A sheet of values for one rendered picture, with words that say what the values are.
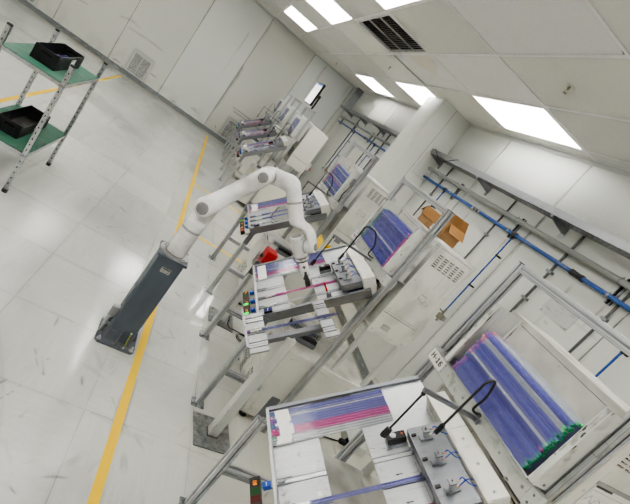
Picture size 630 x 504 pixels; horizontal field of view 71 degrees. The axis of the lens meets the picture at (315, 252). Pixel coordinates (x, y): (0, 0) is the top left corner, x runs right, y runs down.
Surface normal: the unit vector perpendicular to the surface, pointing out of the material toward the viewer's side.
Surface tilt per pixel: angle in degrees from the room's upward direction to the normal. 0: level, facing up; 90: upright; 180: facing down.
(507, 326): 90
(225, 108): 90
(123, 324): 90
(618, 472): 90
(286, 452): 44
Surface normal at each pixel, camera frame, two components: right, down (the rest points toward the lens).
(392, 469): -0.11, -0.90
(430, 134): 0.17, 0.41
